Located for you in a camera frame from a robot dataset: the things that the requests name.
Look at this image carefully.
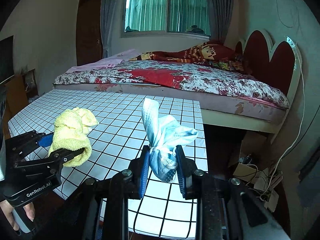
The wall mounted television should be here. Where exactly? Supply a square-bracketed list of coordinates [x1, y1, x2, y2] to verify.
[0, 35, 14, 83]

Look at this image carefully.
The white grid tablecloth table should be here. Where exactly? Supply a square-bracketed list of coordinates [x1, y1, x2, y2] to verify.
[9, 89, 196, 239]

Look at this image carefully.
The pink bed sheet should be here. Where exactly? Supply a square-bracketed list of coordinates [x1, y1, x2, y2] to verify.
[66, 49, 141, 73]

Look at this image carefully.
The person's left hand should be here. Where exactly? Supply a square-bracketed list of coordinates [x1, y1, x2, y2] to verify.
[1, 200, 35, 231]

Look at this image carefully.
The wooden cabinet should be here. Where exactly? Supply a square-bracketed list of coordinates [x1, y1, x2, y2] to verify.
[4, 69, 39, 119]

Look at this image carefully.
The yellow towel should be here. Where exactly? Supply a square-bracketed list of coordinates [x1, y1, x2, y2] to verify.
[48, 107, 98, 167]

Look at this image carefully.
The light blue face mask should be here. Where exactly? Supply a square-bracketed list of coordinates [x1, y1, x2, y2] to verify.
[142, 98, 198, 183]

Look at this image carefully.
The dark wooden door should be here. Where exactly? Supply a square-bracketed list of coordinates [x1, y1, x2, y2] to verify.
[76, 0, 103, 66]

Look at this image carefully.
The bed with floral quilt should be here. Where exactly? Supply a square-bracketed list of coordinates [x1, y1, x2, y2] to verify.
[53, 59, 291, 134]

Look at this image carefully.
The window with green curtain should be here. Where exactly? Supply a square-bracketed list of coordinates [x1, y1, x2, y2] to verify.
[124, 0, 210, 37]

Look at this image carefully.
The cardboard box under bed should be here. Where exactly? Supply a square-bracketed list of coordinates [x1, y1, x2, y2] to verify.
[233, 155, 267, 189]

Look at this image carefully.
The red patterned blanket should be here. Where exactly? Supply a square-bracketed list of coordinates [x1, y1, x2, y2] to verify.
[131, 41, 249, 73]

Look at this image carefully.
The red heart-shaped headboard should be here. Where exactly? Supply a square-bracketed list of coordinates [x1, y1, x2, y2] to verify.
[235, 29, 302, 103]

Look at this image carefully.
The white cable on wall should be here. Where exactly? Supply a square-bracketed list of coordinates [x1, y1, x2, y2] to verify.
[260, 55, 306, 196]

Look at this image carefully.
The grey window curtain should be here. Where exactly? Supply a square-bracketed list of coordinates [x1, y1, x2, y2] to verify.
[207, 0, 234, 43]

